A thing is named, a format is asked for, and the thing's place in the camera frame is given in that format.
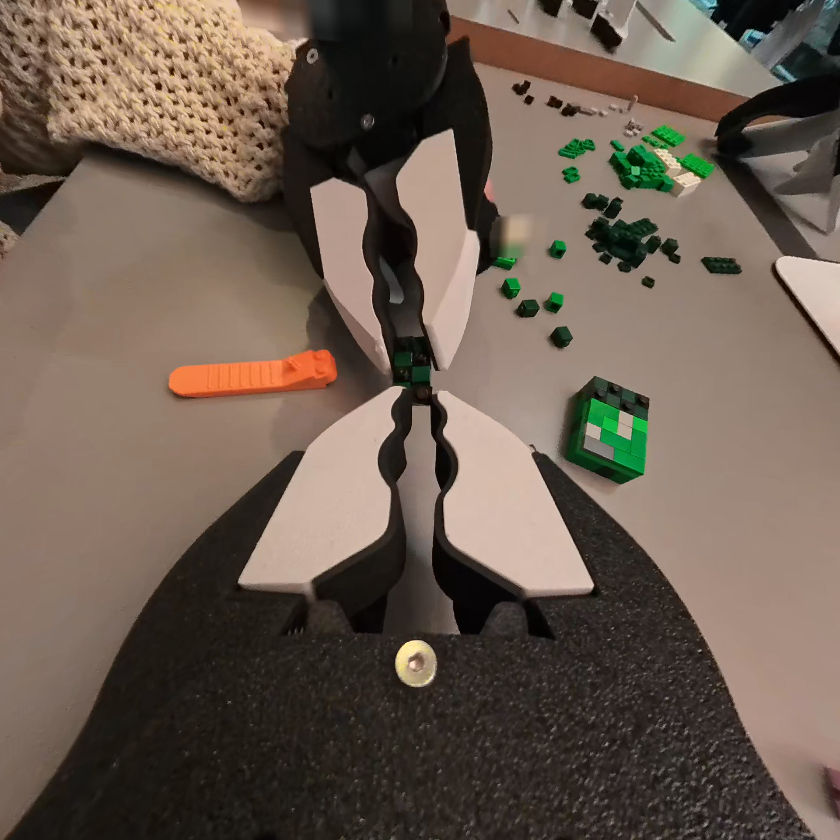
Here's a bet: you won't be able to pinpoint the person's left forearm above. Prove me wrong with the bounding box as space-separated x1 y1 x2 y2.
0 0 305 204

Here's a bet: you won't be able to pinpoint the pile of bright green lego pieces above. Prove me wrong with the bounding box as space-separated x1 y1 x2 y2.
558 125 716 199

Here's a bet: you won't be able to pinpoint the green pixel lego cube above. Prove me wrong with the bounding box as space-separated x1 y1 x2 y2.
566 376 656 485

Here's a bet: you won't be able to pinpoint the scattered dark green lego pieces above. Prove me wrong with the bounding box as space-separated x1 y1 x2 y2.
582 192 744 291

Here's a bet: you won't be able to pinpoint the green lego base, tan brick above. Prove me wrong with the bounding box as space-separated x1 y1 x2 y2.
495 216 542 271

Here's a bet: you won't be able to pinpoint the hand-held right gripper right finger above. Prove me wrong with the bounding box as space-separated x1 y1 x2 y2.
431 386 595 602

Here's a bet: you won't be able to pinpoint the dark green lego brick stack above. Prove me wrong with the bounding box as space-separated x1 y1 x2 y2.
392 335 438 392

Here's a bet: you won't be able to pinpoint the small black lego pieces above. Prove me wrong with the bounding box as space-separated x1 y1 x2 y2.
512 80 592 118

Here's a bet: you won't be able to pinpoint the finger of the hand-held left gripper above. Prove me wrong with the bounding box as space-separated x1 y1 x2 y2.
309 178 401 382
395 128 484 376

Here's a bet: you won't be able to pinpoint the orange brick separator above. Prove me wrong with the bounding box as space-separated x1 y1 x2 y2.
167 350 338 400

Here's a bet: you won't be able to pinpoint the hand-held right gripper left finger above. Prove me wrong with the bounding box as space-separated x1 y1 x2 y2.
238 386 409 601

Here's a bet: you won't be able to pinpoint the white round-cornered base plate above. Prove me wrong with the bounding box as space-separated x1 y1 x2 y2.
773 255 840 362

